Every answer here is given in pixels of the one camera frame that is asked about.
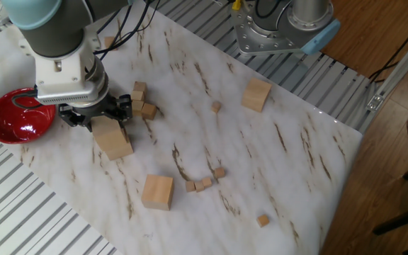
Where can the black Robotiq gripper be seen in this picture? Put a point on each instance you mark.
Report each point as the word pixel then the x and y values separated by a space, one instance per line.
pixel 94 110

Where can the large wooden cube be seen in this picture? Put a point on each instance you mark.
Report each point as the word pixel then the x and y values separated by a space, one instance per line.
pixel 120 152
pixel 157 193
pixel 108 134
pixel 256 95

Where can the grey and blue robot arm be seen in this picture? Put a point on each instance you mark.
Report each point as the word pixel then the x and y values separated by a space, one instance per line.
pixel 59 28

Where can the medium wooden cube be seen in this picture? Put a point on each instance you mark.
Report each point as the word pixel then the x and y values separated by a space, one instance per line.
pixel 108 40
pixel 148 111
pixel 137 95
pixel 138 108
pixel 140 86

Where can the red bowl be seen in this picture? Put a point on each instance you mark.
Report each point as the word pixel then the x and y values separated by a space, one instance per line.
pixel 20 120

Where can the small wooden cube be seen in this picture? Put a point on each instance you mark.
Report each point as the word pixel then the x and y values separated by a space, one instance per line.
pixel 216 107
pixel 207 182
pixel 190 186
pixel 219 173
pixel 263 220
pixel 199 186

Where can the marble pattern board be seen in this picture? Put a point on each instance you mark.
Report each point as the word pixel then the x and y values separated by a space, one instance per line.
pixel 243 159

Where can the black stand leg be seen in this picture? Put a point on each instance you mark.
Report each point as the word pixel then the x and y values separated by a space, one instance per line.
pixel 402 217

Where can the silver wrist camera bar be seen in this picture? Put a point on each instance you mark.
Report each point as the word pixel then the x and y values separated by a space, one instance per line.
pixel 69 95

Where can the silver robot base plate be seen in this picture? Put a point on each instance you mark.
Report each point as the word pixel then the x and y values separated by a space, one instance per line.
pixel 260 44

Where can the aluminium frame profile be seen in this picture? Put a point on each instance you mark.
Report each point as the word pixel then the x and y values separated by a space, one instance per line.
pixel 399 76

